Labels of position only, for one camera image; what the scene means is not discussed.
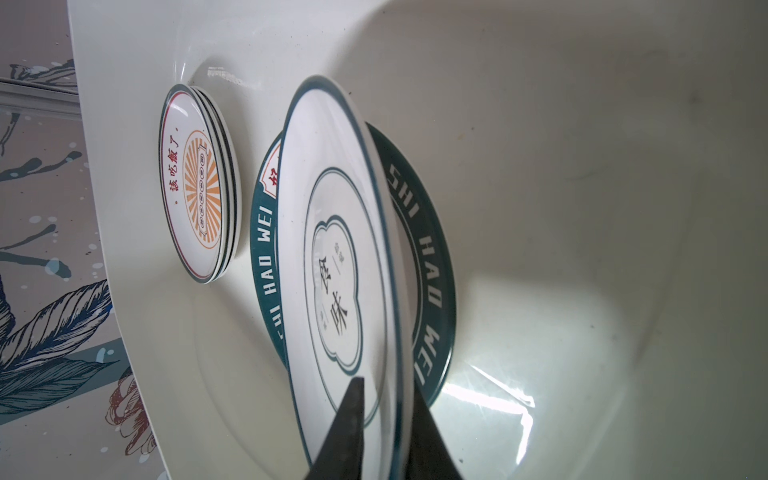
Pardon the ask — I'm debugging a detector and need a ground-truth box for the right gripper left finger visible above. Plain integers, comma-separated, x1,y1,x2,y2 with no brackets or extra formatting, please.
305,377,365,480

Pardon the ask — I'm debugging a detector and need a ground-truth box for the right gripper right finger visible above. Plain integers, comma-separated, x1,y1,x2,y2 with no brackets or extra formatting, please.
404,386,463,480

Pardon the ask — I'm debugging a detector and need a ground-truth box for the white black line plate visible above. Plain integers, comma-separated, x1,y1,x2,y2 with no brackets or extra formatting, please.
275,75,414,479

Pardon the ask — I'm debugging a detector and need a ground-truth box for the green rim plate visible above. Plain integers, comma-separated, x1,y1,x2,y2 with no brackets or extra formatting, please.
249,126,457,405

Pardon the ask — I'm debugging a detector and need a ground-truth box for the orange sunburst plate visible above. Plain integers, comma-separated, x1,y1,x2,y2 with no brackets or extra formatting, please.
158,84,223,284

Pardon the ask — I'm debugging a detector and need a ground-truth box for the white plastic bin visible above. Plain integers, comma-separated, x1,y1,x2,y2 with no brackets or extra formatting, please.
68,1,767,479

